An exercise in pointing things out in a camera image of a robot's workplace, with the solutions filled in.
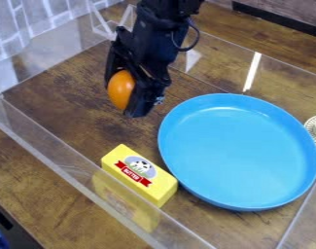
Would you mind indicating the orange ball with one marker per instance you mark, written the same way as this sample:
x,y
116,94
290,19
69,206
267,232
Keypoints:
x,y
119,88

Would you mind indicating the yellow toy butter block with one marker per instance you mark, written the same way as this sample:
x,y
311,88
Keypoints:
x,y
139,174

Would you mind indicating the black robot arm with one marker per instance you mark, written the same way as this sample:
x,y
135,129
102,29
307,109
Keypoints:
x,y
163,32

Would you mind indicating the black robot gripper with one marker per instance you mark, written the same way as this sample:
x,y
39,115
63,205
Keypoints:
x,y
144,50

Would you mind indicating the clear acrylic triangular bracket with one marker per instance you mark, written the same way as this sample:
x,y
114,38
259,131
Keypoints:
x,y
107,17

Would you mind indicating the blue round tray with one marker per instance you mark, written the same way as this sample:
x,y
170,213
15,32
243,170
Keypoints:
x,y
238,151

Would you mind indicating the clear acrylic enclosure wall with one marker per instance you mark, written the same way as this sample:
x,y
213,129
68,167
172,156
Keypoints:
x,y
59,126

